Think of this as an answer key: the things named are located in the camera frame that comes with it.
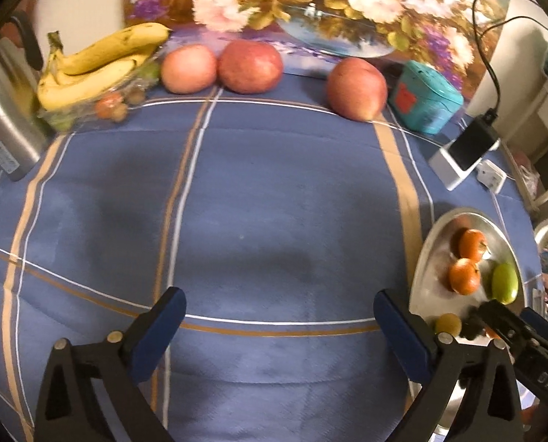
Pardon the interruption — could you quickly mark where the black charger cable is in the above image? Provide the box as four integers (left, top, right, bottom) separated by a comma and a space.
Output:
470, 0, 548, 123

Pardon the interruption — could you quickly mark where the silver metal bowl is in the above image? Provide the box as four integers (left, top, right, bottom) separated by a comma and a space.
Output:
409, 208, 526, 324

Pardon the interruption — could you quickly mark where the teal tin box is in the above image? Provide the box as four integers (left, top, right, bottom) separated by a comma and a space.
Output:
389, 60, 463, 135

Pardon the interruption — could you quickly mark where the pale red apple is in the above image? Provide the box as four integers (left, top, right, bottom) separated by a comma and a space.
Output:
160, 44, 218, 94

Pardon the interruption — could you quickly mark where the brown kiwi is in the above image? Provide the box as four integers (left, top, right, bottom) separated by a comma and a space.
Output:
435, 313, 463, 337

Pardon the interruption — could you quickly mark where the floral painting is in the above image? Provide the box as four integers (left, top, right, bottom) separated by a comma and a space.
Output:
123, 0, 508, 99

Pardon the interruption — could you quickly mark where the lower yellow banana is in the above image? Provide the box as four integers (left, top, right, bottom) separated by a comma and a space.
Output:
36, 46, 157, 111

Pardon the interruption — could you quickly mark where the yellow banana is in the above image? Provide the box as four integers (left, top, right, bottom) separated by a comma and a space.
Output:
47, 22, 170, 76
36, 46, 157, 111

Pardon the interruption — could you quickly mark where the red apple near tin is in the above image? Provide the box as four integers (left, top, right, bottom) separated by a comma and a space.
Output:
326, 57, 388, 122

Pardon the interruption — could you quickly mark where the upper yellow banana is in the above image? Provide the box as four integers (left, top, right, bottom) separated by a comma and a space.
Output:
47, 22, 170, 76

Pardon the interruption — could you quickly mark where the black charger adapter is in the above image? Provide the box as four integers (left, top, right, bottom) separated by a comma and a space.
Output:
448, 111, 499, 171

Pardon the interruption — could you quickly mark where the white power strip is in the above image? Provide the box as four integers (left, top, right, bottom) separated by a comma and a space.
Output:
428, 142, 487, 192

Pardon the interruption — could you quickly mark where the dark red apple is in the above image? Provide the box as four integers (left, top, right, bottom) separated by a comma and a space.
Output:
218, 40, 284, 94

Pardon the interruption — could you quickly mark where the white plug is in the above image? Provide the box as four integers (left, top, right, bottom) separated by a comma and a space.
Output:
475, 159, 508, 194

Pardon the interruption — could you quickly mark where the orange tangerine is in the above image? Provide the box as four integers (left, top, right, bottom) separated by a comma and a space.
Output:
457, 228, 488, 263
448, 259, 481, 295

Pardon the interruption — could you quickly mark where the dark plum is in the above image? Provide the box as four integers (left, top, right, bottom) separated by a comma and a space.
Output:
459, 314, 485, 341

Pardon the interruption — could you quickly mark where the stainless steel thermos jug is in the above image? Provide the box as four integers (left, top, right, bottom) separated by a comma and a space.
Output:
0, 10, 55, 182

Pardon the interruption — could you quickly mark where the clear plastic fruit tray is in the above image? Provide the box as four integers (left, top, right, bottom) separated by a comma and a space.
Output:
38, 52, 160, 133

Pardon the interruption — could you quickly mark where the blue plaid tablecloth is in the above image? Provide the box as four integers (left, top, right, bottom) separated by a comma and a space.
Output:
0, 76, 539, 441

